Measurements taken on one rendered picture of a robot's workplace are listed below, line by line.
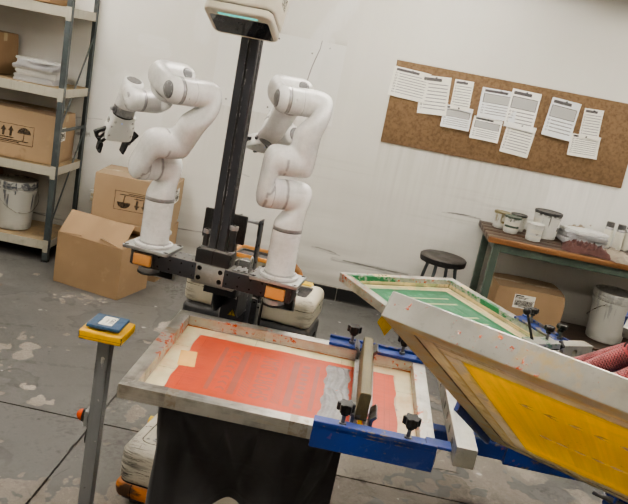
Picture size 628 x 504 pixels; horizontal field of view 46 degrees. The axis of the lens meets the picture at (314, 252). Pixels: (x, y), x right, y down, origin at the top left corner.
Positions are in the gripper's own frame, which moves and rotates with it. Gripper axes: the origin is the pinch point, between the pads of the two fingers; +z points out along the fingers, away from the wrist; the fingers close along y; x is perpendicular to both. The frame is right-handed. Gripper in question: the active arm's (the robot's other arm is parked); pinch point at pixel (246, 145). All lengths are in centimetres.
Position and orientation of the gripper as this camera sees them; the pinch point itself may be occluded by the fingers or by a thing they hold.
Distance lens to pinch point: 289.5
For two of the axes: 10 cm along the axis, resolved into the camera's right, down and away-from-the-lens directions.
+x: 1.1, -9.8, 1.3
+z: -6.8, 0.2, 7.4
